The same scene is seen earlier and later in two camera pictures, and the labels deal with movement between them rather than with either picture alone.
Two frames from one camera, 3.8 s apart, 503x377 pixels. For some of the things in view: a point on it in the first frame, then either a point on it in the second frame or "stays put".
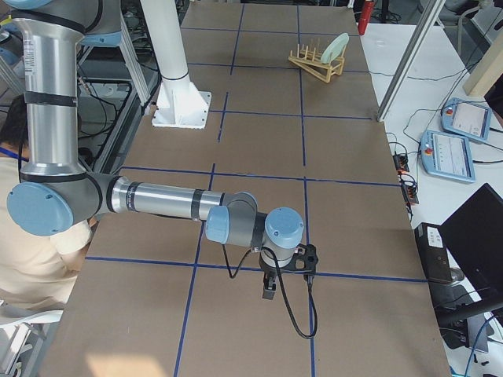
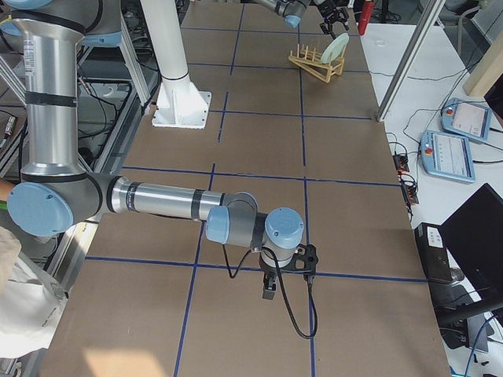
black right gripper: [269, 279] stays put
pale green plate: [334, 48] stays put
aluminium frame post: [431, 12] stays put
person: [37, 271] → [29, 307]
